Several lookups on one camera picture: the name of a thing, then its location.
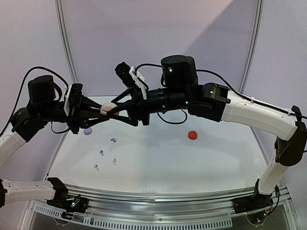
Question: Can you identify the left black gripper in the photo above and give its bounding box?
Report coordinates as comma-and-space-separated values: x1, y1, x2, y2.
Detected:
38, 92, 109, 134

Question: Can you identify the pink-white earbud charging case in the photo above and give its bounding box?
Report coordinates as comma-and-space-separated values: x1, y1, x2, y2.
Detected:
100, 102, 117, 115

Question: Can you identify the red earbud charging case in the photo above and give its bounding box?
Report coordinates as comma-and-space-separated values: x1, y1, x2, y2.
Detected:
188, 130, 198, 140

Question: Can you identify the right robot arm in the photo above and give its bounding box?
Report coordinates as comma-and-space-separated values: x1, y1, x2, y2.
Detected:
107, 55, 307, 209

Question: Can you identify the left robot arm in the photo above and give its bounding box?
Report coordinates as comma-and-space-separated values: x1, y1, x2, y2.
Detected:
0, 75, 109, 213

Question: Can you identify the purple earbud charging case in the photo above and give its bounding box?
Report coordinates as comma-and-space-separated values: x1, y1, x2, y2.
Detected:
83, 128, 93, 135

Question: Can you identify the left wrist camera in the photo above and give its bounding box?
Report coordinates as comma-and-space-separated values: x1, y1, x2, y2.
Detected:
63, 83, 83, 116

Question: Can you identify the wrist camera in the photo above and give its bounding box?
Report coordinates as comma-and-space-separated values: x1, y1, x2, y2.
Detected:
63, 83, 83, 116
115, 62, 148, 100

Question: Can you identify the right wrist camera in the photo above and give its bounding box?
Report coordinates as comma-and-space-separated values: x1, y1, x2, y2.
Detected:
115, 62, 148, 100

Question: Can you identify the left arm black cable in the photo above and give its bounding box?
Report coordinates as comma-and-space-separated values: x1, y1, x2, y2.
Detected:
0, 66, 72, 135

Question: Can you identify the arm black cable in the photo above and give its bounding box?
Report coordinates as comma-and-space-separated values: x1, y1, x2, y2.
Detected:
134, 62, 307, 154
0, 66, 72, 135

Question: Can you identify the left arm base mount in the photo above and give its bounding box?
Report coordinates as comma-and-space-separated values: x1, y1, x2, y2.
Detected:
47, 192, 89, 213

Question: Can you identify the aluminium front rail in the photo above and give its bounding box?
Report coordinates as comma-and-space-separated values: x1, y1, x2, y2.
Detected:
22, 185, 300, 230

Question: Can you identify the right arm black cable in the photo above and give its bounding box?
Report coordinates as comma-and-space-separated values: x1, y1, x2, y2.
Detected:
134, 62, 307, 154

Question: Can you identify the left aluminium corner post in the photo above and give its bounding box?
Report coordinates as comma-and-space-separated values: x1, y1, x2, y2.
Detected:
55, 0, 80, 83

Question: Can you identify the aluminium corner post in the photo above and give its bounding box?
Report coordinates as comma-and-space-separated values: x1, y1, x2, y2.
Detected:
55, 0, 80, 83
238, 0, 264, 93

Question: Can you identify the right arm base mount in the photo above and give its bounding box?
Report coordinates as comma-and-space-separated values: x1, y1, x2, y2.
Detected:
232, 192, 279, 214

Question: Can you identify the right aluminium corner post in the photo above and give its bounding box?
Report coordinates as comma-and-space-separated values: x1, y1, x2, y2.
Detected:
238, 0, 264, 93

